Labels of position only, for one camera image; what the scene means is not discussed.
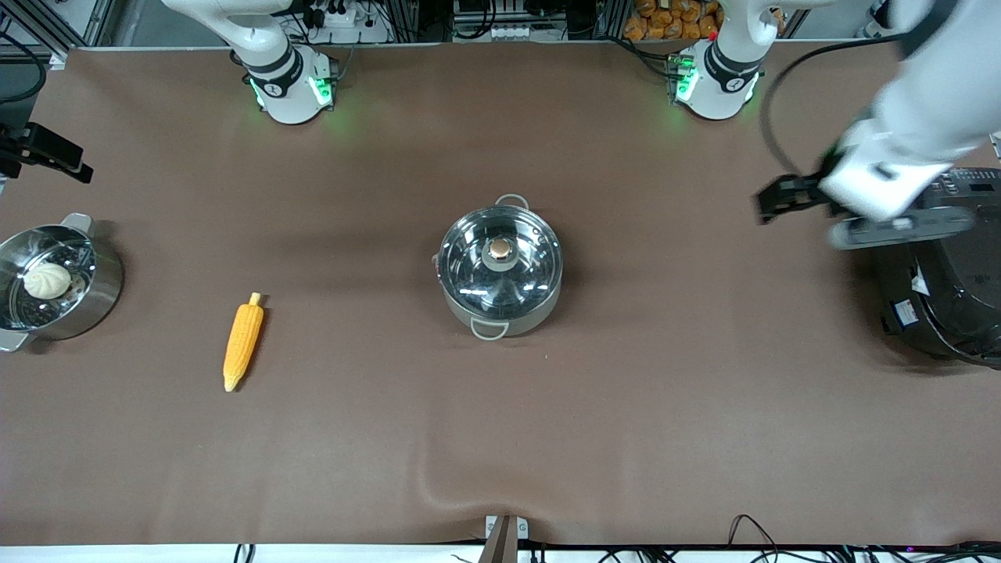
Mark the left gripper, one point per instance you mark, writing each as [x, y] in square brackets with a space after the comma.
[810, 190]

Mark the metal table bracket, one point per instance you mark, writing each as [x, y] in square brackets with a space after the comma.
[504, 536]

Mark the brown table mat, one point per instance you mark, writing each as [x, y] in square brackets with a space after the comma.
[626, 430]

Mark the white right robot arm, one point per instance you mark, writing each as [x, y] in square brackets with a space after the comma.
[285, 74]

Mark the bag of orange snacks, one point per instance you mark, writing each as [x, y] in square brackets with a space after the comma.
[672, 19]

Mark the black electric pressure cooker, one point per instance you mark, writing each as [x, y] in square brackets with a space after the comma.
[954, 297]

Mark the yellow corn cob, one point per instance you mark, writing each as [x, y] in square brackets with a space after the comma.
[242, 340]

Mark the white power strip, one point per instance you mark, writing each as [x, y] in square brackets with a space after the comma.
[332, 17]

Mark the steel steamer pot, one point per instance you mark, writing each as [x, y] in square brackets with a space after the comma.
[98, 293]

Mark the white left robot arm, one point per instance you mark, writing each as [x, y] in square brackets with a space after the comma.
[719, 78]

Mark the white steamed bun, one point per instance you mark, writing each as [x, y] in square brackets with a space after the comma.
[47, 280]

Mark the glass lid with copper knob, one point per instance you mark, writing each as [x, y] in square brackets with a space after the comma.
[469, 266]

